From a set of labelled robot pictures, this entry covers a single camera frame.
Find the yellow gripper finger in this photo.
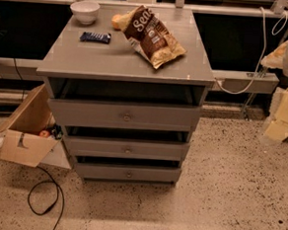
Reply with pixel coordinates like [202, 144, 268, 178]
[261, 40, 288, 69]

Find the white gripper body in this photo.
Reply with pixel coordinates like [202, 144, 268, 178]
[260, 87, 288, 145]

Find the grey top drawer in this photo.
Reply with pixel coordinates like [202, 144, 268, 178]
[48, 99, 200, 132]

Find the grey drawer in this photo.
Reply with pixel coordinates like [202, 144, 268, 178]
[64, 136, 189, 161]
[48, 99, 200, 132]
[75, 163, 181, 184]

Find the grey drawer cabinet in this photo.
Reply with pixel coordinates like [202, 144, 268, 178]
[29, 0, 221, 190]

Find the grey middle drawer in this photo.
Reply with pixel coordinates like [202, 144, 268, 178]
[64, 136, 189, 161]

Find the grey bottom drawer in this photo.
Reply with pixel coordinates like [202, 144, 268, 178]
[75, 163, 181, 184]

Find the brown chip bag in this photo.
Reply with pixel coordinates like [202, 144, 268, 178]
[118, 5, 186, 69]

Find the blue snack bar wrapper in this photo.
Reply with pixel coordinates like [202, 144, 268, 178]
[79, 32, 111, 44]

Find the white ceramic bowl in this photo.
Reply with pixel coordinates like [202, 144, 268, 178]
[70, 0, 101, 25]

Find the red apple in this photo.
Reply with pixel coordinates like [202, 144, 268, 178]
[38, 130, 50, 138]

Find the cardboard box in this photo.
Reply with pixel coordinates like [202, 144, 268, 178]
[0, 84, 66, 167]

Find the white hanging cable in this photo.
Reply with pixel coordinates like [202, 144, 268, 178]
[214, 3, 288, 99]

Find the black floor cable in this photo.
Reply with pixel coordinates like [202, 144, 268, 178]
[25, 166, 68, 230]

